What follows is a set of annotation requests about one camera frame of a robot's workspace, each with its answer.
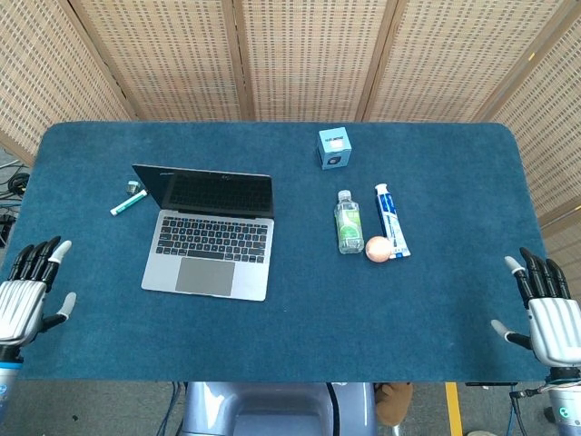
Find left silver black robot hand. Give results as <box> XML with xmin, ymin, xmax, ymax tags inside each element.
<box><xmin>0</xmin><ymin>235</ymin><xmax>77</xmax><ymax>348</ymax></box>

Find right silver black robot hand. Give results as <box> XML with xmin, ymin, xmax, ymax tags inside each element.
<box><xmin>490</xmin><ymin>247</ymin><xmax>581</xmax><ymax>368</ymax></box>

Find silver laptop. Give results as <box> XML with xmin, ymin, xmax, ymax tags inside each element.
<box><xmin>132</xmin><ymin>163</ymin><xmax>275</xmax><ymax>302</ymax></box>

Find silver blue robot base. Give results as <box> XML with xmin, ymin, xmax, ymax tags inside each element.
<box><xmin>179</xmin><ymin>381</ymin><xmax>378</xmax><ymax>436</ymax></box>

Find yellow floor tape strip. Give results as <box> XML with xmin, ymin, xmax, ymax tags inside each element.
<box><xmin>444</xmin><ymin>382</ymin><xmax>464</xmax><ymax>436</ymax></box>

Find green white marker pen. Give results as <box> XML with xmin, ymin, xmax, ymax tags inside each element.
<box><xmin>110</xmin><ymin>190</ymin><xmax>149</xmax><ymax>217</ymax></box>

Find peach coloured round ball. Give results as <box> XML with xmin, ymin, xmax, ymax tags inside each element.
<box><xmin>365</xmin><ymin>236</ymin><xmax>392</xmax><ymax>263</ymax></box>

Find blue white toothpaste tube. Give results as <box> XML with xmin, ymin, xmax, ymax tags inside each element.
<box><xmin>374</xmin><ymin>183</ymin><xmax>412</xmax><ymax>260</ymax></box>

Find clear plastic water bottle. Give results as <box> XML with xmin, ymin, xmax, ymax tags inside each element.
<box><xmin>334</xmin><ymin>190</ymin><xmax>366</xmax><ymax>255</ymax></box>

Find blue felt table mat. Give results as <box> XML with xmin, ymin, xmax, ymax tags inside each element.
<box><xmin>0</xmin><ymin>121</ymin><xmax>556</xmax><ymax>385</ymax></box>

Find light blue cube box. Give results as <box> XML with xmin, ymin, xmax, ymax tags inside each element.
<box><xmin>316</xmin><ymin>126</ymin><xmax>355</xmax><ymax>171</ymax></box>

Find woven bamboo folding screen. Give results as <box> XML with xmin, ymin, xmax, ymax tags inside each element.
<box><xmin>0</xmin><ymin>0</ymin><xmax>581</xmax><ymax>255</ymax></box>

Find black cables on floor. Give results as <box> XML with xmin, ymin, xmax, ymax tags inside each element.
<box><xmin>0</xmin><ymin>161</ymin><xmax>32</xmax><ymax>249</ymax></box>

